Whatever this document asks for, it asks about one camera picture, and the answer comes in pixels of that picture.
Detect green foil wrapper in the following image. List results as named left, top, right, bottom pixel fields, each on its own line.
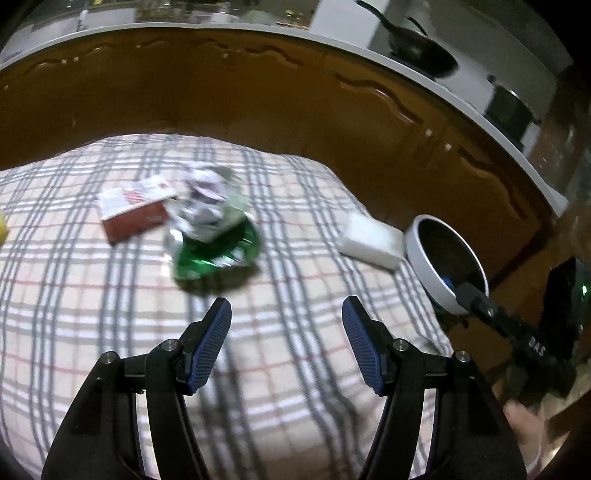
left=168, top=217, right=262, bottom=294

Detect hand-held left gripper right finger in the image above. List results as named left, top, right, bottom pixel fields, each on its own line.
left=342, top=295, right=529, bottom=480

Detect dark stock pot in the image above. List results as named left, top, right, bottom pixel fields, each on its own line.
left=485, top=76, right=541, bottom=146

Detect plaid tablecloth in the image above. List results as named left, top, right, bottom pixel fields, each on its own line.
left=0, top=134, right=455, bottom=480

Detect white bin with black liner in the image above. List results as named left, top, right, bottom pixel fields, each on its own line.
left=404, top=215, right=490, bottom=317

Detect person's right hand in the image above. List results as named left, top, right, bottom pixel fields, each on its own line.
left=504, top=401, right=546, bottom=467

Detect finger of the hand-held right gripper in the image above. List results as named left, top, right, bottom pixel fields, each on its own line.
left=441, top=276, right=509, bottom=333

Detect white sponge block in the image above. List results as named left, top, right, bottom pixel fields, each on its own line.
left=339, top=212, right=404, bottom=271

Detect brown lower cabinets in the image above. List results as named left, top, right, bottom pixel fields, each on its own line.
left=0, top=28, right=555, bottom=287

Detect black wok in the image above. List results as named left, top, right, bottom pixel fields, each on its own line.
left=355, top=0, right=460, bottom=79

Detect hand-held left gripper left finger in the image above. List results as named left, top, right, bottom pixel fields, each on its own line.
left=41, top=296, right=232, bottom=480

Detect red and white box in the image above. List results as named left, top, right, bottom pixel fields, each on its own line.
left=97, top=175, right=178, bottom=245

